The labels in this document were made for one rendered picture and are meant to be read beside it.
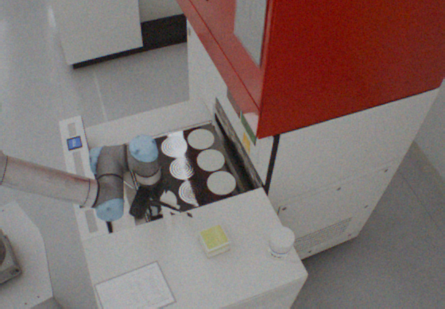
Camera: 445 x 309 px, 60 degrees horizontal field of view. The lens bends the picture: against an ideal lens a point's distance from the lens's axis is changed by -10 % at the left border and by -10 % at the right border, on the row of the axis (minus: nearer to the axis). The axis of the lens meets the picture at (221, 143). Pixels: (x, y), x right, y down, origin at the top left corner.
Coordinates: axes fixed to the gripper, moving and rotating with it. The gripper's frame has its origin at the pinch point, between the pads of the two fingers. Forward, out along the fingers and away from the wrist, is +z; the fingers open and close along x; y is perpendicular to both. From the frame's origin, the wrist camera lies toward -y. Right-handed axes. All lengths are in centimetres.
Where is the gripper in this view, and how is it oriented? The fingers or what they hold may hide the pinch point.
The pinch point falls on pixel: (152, 214)
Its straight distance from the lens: 143.8
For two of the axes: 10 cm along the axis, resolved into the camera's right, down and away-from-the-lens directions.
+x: -9.1, -3.4, 2.4
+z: -0.3, 6.4, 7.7
